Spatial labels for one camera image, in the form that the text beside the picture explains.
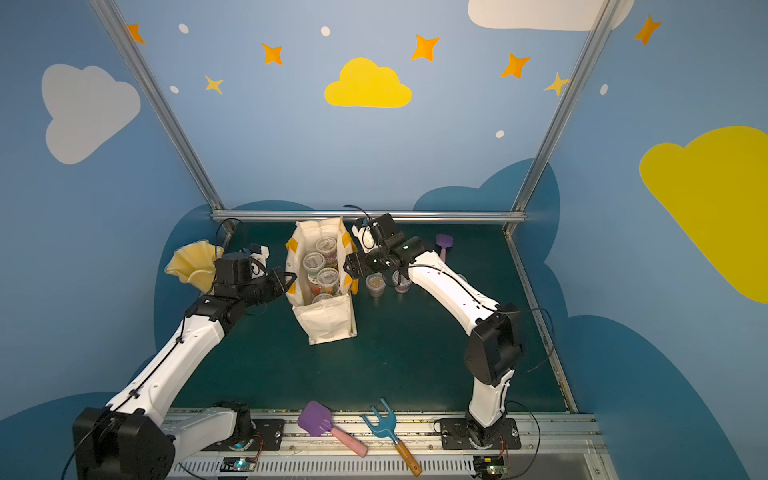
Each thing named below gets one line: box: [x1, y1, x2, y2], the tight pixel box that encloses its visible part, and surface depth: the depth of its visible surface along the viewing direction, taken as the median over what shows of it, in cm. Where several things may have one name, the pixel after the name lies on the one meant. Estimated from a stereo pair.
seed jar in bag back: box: [316, 236, 337, 265], surface depth 98 cm
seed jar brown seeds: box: [365, 272, 387, 298], surface depth 100 cm
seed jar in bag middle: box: [303, 252, 326, 284], surface depth 94 cm
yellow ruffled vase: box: [164, 240, 224, 294], surface depth 87 cm
